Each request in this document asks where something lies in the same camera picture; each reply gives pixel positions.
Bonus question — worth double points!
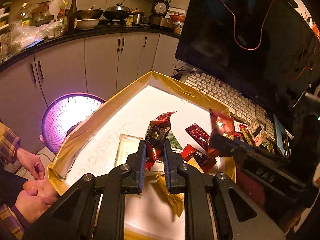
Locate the red black candy packet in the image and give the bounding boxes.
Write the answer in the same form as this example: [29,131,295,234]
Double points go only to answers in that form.
[145,112,175,171]

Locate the white mechanical keyboard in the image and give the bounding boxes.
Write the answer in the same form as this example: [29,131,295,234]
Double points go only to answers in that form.
[180,73,276,142]

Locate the orange cable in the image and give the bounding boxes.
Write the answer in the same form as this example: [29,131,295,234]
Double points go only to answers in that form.
[212,0,318,81]

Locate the black wok with lid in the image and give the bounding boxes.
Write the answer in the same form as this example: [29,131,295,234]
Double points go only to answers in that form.
[103,2,136,21]

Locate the striped multi-pack snack bag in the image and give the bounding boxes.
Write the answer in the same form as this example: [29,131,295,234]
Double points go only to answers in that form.
[241,119,267,147]

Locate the person's left hand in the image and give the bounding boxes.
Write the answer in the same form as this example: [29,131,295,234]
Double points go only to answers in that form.
[16,147,45,180]

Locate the person's right hand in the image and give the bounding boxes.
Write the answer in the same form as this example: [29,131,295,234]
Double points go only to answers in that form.
[15,178,59,224]

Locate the green gold snack packet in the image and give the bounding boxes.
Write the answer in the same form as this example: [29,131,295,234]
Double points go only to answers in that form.
[167,131,183,150]

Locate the light blue booklet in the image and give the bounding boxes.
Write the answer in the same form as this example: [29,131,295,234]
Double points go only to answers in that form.
[273,114,287,158]

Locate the dark sauce bottle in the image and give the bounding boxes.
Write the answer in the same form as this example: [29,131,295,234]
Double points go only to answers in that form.
[67,0,78,34]

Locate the purple electric fan heater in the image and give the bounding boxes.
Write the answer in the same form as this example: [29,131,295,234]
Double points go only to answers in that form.
[41,93,106,154]

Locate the gold wafer bar packet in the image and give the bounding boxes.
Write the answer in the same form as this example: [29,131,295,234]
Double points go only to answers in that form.
[155,173,184,218]

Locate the dark red snack packet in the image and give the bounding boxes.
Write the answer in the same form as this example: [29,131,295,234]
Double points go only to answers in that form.
[185,123,210,152]

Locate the small red candy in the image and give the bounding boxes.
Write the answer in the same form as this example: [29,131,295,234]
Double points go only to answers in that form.
[209,109,237,157]

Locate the round rice cooker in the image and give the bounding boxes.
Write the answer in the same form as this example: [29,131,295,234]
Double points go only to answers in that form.
[151,0,170,17]

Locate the black computer monitor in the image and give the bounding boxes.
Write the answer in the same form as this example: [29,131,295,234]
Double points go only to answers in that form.
[175,0,319,131]

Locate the white kitchen base cabinets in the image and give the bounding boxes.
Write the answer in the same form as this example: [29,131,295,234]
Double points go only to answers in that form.
[1,31,178,153]

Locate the white mixing bowl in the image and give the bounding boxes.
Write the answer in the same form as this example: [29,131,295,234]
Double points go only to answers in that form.
[76,18,100,30]

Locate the gold cracker snack packet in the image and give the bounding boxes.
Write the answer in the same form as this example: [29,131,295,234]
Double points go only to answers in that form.
[114,134,143,167]

